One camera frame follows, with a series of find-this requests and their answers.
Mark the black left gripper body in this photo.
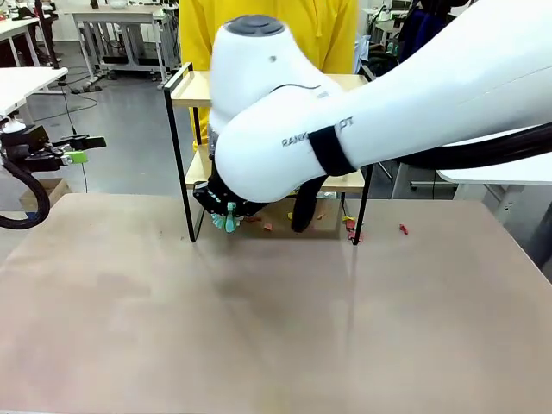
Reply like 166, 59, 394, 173
8, 146, 66, 173

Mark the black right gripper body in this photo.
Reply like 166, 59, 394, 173
192, 166, 260, 216

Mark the teal duster brush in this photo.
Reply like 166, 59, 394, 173
210, 202, 242, 235

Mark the brown cardboard box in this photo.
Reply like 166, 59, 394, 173
19, 178, 72, 213

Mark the black stand pole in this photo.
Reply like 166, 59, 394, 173
34, 0, 61, 71

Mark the white desk with grey legs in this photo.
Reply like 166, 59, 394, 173
72, 3, 168, 83

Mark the person in yellow hoodie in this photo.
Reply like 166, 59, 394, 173
179, 0, 360, 150

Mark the white table with rounded corners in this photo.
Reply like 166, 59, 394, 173
392, 161, 552, 228

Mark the dark blue jacket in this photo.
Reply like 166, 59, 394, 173
407, 0, 459, 66

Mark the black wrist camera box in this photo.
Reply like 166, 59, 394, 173
0, 124, 49, 150

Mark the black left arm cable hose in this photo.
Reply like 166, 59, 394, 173
0, 157, 52, 232

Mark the two-tier wood shelf black frame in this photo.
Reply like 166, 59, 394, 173
162, 62, 375, 247

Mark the black velcro strap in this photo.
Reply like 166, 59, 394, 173
307, 126, 357, 178

